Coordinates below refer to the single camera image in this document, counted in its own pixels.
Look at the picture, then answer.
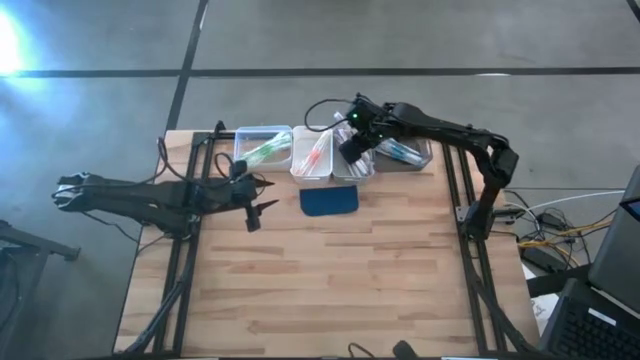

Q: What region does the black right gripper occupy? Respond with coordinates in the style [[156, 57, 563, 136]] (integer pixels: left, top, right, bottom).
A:
[[338, 94, 397, 166]]

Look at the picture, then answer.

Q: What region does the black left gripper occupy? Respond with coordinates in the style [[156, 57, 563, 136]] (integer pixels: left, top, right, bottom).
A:
[[228, 159, 280, 234]]

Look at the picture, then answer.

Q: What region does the green toothbrush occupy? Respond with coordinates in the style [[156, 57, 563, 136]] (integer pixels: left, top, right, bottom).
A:
[[252, 132, 293, 161], [245, 137, 291, 166], [243, 139, 289, 169]]

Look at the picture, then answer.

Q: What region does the blue toothbrush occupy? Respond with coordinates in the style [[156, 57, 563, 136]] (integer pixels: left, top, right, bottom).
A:
[[382, 142, 426, 167], [389, 139, 429, 165]]

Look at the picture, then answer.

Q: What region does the orange toothbrush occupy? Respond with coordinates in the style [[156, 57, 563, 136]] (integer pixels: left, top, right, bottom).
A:
[[297, 143, 321, 176], [305, 132, 329, 167], [312, 128, 333, 159]]

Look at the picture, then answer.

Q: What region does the white plastic bin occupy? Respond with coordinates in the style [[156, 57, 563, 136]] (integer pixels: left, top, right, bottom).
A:
[[289, 125, 334, 184]]

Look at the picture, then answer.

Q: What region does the grey plastic bin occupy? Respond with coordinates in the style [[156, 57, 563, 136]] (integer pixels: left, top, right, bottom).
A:
[[331, 126, 376, 185]]

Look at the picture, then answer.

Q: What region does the blue cloth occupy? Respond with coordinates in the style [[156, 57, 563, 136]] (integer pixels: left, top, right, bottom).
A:
[[298, 184, 360, 218]]

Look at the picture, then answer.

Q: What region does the clear plastic bin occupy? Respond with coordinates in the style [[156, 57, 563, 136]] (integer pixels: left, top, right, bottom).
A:
[[233, 124, 294, 173]]

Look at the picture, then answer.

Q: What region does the dark smoked plastic bin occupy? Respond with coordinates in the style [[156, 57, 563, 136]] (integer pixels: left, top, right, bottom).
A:
[[372, 134, 434, 174]]

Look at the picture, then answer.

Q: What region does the black power adapter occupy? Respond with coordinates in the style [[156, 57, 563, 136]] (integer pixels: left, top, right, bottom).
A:
[[539, 212, 566, 231]]

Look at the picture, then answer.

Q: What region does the black jointed device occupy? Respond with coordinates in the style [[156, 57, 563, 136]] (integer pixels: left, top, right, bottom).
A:
[[392, 339, 419, 360]]

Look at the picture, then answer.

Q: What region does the black power brick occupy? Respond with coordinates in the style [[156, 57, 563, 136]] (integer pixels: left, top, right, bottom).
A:
[[519, 246, 569, 272]]

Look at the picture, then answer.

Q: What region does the white paper sheet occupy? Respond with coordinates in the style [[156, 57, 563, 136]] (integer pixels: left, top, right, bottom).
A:
[[528, 293, 560, 334]]

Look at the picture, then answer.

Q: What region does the black metal stand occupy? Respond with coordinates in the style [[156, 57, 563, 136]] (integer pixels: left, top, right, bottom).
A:
[[0, 218, 82, 360]]

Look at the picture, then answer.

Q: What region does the black laptop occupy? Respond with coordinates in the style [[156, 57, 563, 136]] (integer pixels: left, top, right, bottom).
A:
[[538, 164, 640, 360]]

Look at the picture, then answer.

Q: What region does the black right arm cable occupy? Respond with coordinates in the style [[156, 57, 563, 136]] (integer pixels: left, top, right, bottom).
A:
[[303, 97, 357, 134]]

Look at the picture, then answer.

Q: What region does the black device cable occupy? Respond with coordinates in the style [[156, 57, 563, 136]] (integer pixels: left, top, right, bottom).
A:
[[347, 341, 375, 359]]

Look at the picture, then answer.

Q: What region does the yellow cable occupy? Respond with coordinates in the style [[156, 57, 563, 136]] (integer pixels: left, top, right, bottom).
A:
[[517, 219, 621, 250]]

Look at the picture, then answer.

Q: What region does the white cable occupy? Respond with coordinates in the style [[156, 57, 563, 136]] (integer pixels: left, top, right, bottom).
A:
[[524, 189, 626, 211]]

